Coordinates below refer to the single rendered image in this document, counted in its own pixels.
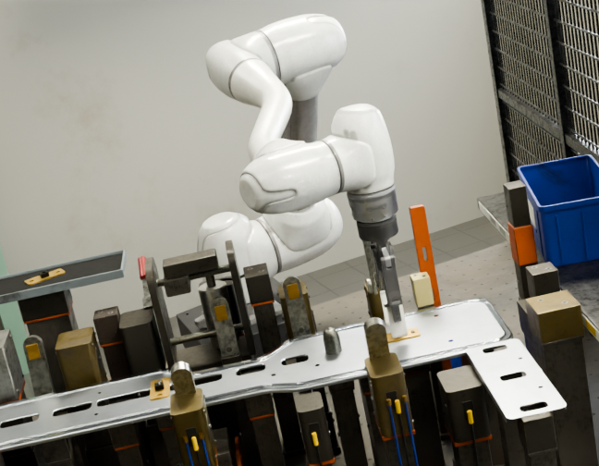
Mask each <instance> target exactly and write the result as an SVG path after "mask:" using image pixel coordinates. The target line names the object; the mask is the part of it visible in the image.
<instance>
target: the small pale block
mask: <svg viewBox="0 0 599 466"><path fill-rule="evenodd" d="M410 282H411V287H412V292H413V298H414V301H415V304H416V306H417V308H418V310H420V309H425V308H429V307H433V306H434V297H433V292H432V287H431V281H430V277H429V276H428V274H427V273H426V272H422V273H419V274H414V275H410ZM430 365H431V371H430V372H429V374H430V379H431V384H432V390H433V395H434V405H435V410H436V416H437V421H438V422H439V424H440V426H439V432H440V436H441V440H445V439H449V438H451V437H450V435H449V433H448V431H447V429H446V427H445V418H444V414H443V407H442V401H441V396H440V391H439V385H438V380H437V373H439V372H441V371H444V370H443V364H442V361H440V362H432V363H430Z"/></svg>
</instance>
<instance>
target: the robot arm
mask: <svg viewBox="0 0 599 466"><path fill-rule="evenodd" d="M346 48H347V40H346V36H345V33H344V31H343V29H342V27H341V25H340V24H339V23H338V22H337V20H335V19H334V18H331V17H328V16H327V15H322V14H305V15H299V16H296V17H292V18H286V19H282V20H279V21H277V22H275V23H272V24H269V25H267V26H265V27H263V28H262V29H259V30H257V31H253V32H250V33H248V34H245V35H242V36H239V37H238V38H235V39H233V40H232V41H229V40H225V41H222V42H220V43H216V44H215V45H213V46H212V47H211V48H210V49H209V51H208V52H207V54H206V57H205V62H206V67H207V71H208V76H209V78H210V80H211V81H212V83H213V84H214V86H215V87H216V88H217V89H218V90H219V91H221V92H222V93H223V94H225V95H226V96H228V97H229V98H231V99H234V100H237V101H239V102H241V103H243V104H248V105H253V106H256V107H259V108H261V111H260V114H259V116H258V118H257V121H256V123H255V126H254V128H253V131H252V133H251V136H250V140H249V145H248V153H249V157H250V160H251V163H249V164H248V165H247V167H246V168H245V169H244V170H243V172H242V173H241V175H240V179H239V184H238V187H239V192H240V195H241V198H242V200H243V201H244V202H245V203H246V204H247V206H248V207H250V208H251V209H252V210H253V211H255V212H257V213H260V214H263V216H261V217H259V218H257V219H255V220H249V219H248V217H247V216H245V215H242V214H239V213H231V212H224V213H220V214H217V215H213V216H211V217H209V218H208V219H207V220H205V221H204V222H203V224H202V227H201V228H200V230H199V234H198V240H197V251H205V250H210V249H216V253H217V258H218V264H219V266H221V265H226V264H228V259H227V255H226V244H225V241H226V240H231V239H232V242H233V246H234V250H235V254H236V258H237V263H238V270H239V274H240V275H243V274H244V271H243V267H247V266H251V265H256V264H263V263H267V268H268V272H269V276H270V279H271V278H272V277H273V276H274V275H275V274H278V273H281V272H284V271H287V270H289V269H292V268H294V267H297V266H299V265H302V264H305V263H307V262H309V261H311V260H313V259H315V258H317V257H319V256H321V255H322V254H324V253H325V252H327V251H328V250H330V249H331V248H332V247H333V246H334V245H335V244H336V242H337V241H338V240H339V238H340V236H341V232H342V229H343V222H342V217H341V214H340V212H339V211H338V209H337V207H336V206H335V204H334V203H333V202H332V201H331V200H329V199H327V198H328V197H330V196H333V195H335V194H338V193H342V192H346V193H347V197H348V204H349V207H350V209H351V213H352V217H353V219H354V220H356V221H357V228H358V232H359V237H360V239H361V240H363V241H368V242H371V245H370V250H371V253H372V255H373V262H374V266H375V272H376V277H377V283H378V285H379V289H380V290H382V291H380V296H381V302H382V306H383V311H384V317H385V324H386V325H390V330H391V335H392V338H397V337H404V336H407V335H408V331H407V327H406V321H405V316H404V311H403V306H402V304H403V300H402V298H401V293H400V288H399V284H398V279H397V269H396V263H395V256H394V248H393V245H391V242H390V240H389V239H390V238H392V237H394V236H395V235H396V234H397V233H398V225H397V216H396V212H397V211H398V204H397V195H396V186H395V183H394V170H395V161H394V154H393V148H392V144H391V140H390V137H389V133H388V130H387V127H386V124H385V121H384V119H383V116H382V114H381V112H380V111H379V110H378V109H377V108H375V107H374V106H372V105H370V104H353V105H349V106H346V107H342V108H340V109H338V110H337V111H336V114H335V116H334V119H333V122H332V125H331V130H332V135H329V136H328V137H326V138H324V139H322V140H320V141H317V126H318V93H319V92H320V91H321V89H322V88H323V87H324V85H325V82H326V80H327V78H328V76H329V74H330V73H331V71H332V67H335V66H336V65H337V64H338V63H339V62H340V61H341V60H342V58H343V57H344V55H345V53H346ZM388 240H389V241H388Z"/></svg>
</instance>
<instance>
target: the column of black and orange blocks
mask: <svg viewBox="0 0 599 466"><path fill-rule="evenodd" d="M503 187H504V193H505V200H506V207H507V218H508V222H507V227H508V234H509V240H510V247H511V252H512V259H513V260H514V263H515V269H516V276H517V282H518V289H519V300H525V299H528V298H529V297H530V294H529V288H528V281H527V275H526V267H527V266H532V265H536V264H537V262H538V260H537V253H536V247H535V240H534V234H533V226H532V224H531V217H530V210H529V204H528V197H527V191H526V186H525V185H524V184H523V183H522V182H521V181H520V180H518V181H513V182H508V183H505V184H503Z"/></svg>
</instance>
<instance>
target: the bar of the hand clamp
mask: <svg viewBox="0 0 599 466"><path fill-rule="evenodd" d="M362 243H363V248H364V252H365V257H366V262H367V266H368V271H369V276H370V279H371V282H372V286H373V294H374V295H375V294H378V292H377V287H376V283H375V279H374V274H373V273H374V272H375V266H374V262H373V255H372V253H371V250H370V245H371V242H368V241H362Z"/></svg>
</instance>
